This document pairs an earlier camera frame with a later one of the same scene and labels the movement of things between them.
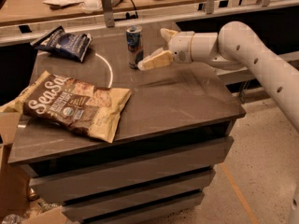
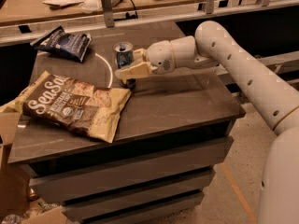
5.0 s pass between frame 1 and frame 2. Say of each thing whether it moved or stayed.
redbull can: moved
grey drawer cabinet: stayed
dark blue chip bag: stayed
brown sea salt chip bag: stayed
